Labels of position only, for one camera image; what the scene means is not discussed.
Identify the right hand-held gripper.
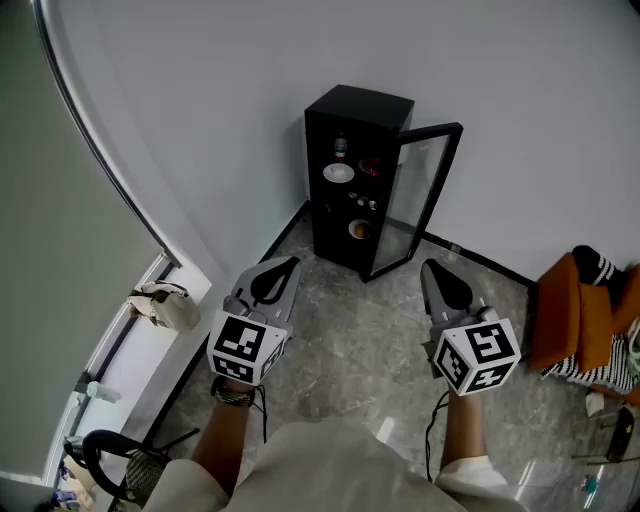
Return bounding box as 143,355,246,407
419,258,522,397

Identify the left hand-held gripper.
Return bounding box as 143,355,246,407
206,256,304,387

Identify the white round plate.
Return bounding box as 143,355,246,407
322,162,356,185

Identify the black glass-door cabinet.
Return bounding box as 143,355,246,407
303,83,464,284

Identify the person's right forearm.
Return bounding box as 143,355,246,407
438,389,489,472

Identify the person's left forearm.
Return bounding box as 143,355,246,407
191,384,257,497

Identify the beige handbag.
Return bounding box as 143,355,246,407
126,280,202,335

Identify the orange armchair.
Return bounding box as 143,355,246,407
529,252,640,406

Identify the white window sill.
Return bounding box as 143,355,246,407
43,252,214,490

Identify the black garment with white stripes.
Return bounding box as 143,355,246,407
572,244,626,301

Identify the black white striped cloth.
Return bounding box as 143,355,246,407
539,330,640,395

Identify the person's beige shirt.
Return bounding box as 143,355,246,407
133,421,532,512

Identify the pale green white bottle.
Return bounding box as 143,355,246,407
85,380,123,404

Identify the grey roller blind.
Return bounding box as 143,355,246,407
0,0,184,481

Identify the glass side table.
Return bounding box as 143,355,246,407
569,399,640,512

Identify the dark beaded bracelet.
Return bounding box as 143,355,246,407
209,375,257,409

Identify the left hand-held gripper black cable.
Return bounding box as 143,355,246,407
251,384,269,445

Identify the hand-held gripper black cable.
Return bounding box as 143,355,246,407
424,392,451,484
251,384,269,445

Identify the right hand-held gripper black cable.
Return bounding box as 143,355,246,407
424,392,451,484

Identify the black frame chair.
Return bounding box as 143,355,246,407
81,427,201,507

